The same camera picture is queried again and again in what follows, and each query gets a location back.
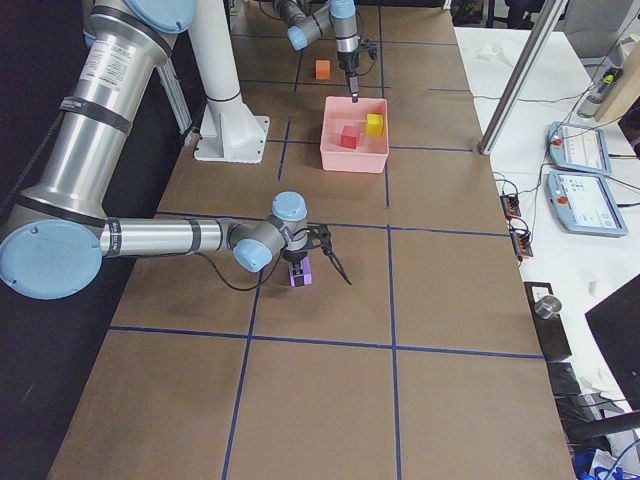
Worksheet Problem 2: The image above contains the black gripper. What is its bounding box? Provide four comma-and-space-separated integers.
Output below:
337, 51, 359, 103
283, 249, 307, 287

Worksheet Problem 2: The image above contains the purple foam block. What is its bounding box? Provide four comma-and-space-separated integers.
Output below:
289, 257, 313, 287

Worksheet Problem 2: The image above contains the orange foam block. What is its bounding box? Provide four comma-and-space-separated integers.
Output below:
315, 59, 331, 81

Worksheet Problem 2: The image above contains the yellow foam block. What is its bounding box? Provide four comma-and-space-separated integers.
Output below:
365, 113, 385, 137

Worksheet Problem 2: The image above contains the red foam block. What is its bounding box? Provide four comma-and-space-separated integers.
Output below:
339, 125, 361, 149

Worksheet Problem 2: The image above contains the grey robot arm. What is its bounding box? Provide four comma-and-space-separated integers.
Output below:
272, 0, 361, 103
1, 1, 307, 300

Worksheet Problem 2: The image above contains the pink plastic bin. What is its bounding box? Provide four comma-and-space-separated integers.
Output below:
320, 96, 389, 173

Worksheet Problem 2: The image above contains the crumpled white tissue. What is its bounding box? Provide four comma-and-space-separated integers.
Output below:
476, 43, 503, 62

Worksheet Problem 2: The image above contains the orange terminal connector block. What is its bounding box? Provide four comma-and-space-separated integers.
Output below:
500, 193, 521, 218

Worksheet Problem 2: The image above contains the far teach pendant tablet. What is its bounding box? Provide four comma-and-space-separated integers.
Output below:
547, 122, 612, 176

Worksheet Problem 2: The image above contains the teach pendant tablet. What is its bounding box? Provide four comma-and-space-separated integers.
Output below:
546, 170, 628, 238
547, 122, 612, 176

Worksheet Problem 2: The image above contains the silver metal cylinder weight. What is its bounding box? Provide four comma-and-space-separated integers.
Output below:
533, 295, 562, 320

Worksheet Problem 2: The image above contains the near teach pendant tablet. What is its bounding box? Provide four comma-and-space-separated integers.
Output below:
546, 170, 628, 238

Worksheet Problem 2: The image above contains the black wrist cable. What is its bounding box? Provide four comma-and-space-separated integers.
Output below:
194, 222, 354, 292
355, 9, 381, 76

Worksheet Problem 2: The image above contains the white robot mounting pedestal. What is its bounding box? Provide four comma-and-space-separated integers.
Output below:
188, 0, 270, 164

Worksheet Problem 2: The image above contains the aluminium frame post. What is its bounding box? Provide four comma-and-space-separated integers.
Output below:
478, 0, 568, 155

